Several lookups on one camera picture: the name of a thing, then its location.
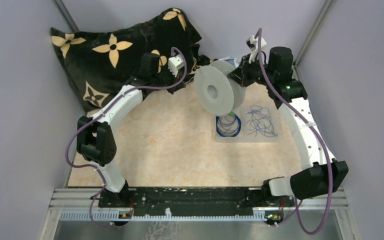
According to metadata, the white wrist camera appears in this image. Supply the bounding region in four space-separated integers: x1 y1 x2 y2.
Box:
167 54 185 77
246 35 267 64

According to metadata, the black blanket with beige flowers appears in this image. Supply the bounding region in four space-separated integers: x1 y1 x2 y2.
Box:
50 7 213 112

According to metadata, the white slotted cable duct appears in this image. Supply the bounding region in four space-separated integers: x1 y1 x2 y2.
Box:
59 207 280 222

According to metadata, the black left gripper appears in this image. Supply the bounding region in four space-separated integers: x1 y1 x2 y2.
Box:
151 63 186 94

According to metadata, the white perforated cable spool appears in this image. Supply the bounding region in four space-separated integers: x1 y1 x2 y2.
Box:
193 60 246 117

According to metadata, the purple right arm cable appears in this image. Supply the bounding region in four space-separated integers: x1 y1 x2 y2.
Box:
254 28 335 236

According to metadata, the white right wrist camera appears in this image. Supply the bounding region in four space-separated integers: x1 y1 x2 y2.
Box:
246 35 267 64

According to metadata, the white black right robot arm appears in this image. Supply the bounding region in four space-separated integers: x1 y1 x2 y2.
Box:
228 46 349 206

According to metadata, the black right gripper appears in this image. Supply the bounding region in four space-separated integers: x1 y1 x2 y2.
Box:
228 53 275 88

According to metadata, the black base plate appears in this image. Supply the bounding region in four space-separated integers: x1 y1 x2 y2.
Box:
98 186 295 216

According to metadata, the blue coiled cable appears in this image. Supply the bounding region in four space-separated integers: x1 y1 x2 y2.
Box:
215 112 243 138

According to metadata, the blue tangled thin cable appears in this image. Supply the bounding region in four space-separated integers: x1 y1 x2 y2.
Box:
245 105 279 139

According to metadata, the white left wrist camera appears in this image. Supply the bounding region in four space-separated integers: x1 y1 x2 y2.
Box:
167 54 185 77

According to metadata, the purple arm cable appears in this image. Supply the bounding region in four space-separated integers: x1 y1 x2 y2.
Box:
254 28 335 236
64 46 188 229

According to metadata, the aluminium rail frame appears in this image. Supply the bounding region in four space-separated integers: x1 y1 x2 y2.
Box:
39 187 360 240

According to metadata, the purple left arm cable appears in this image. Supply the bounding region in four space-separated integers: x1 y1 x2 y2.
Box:
64 46 188 229

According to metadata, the clear plastic tray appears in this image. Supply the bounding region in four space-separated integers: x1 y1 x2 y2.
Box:
214 104 282 143

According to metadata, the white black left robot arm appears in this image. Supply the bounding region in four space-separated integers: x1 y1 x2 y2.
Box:
76 47 187 207

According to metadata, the blue white striped cloth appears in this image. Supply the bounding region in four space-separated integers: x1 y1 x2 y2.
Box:
223 58 239 68

